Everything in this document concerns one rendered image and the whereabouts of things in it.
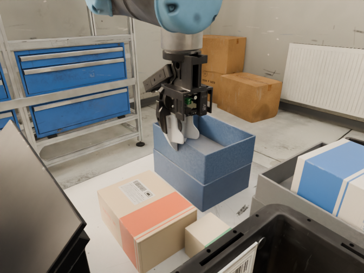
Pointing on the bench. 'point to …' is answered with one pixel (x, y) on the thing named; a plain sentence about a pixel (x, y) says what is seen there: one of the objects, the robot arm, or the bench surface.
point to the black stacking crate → (292, 253)
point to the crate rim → (269, 215)
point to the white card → (242, 261)
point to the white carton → (333, 180)
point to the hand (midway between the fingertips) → (176, 143)
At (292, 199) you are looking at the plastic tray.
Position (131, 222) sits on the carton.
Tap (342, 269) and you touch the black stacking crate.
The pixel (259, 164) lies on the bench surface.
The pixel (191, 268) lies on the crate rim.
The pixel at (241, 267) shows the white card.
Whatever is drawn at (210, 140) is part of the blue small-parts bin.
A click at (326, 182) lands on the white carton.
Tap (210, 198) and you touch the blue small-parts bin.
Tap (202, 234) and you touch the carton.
